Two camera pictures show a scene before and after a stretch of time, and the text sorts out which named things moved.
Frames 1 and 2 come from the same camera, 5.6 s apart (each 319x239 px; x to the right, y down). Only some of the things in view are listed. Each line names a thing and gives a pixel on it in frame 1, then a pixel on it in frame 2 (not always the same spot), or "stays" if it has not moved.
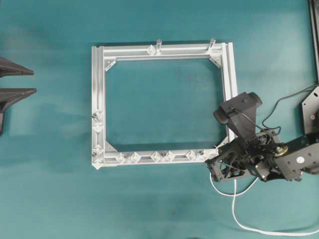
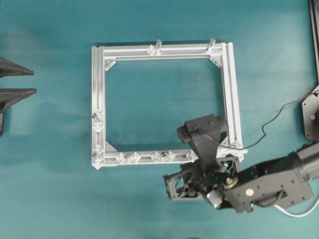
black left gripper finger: (8, 67) stays
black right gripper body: (237, 159) -> (196, 180)
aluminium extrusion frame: (103, 156) stays
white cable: (245, 226) -> (297, 215)
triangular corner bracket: (108, 147) stays
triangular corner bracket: (217, 60) stays
